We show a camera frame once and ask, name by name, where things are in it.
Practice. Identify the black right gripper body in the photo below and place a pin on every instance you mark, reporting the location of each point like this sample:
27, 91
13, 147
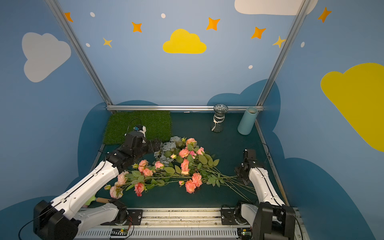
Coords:
241, 169

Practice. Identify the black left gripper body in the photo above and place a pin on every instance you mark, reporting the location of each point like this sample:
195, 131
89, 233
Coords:
152, 145

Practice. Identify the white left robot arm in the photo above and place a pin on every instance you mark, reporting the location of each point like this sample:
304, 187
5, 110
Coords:
62, 219

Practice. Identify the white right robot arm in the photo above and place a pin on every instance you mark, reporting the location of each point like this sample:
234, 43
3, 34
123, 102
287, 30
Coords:
270, 218

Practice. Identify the light blue cylinder vase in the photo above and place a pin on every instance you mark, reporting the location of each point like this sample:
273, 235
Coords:
248, 120

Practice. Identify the clear glass vase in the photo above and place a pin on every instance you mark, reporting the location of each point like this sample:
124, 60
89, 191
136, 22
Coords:
219, 117

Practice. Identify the grey blue artificial flower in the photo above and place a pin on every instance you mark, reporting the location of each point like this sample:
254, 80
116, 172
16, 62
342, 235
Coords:
169, 150

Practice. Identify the pile of pink roses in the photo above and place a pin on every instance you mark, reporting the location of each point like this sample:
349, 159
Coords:
145, 176

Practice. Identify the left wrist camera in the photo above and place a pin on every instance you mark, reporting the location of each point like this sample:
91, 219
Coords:
140, 128

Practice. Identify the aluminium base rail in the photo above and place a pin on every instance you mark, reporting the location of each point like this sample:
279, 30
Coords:
174, 224

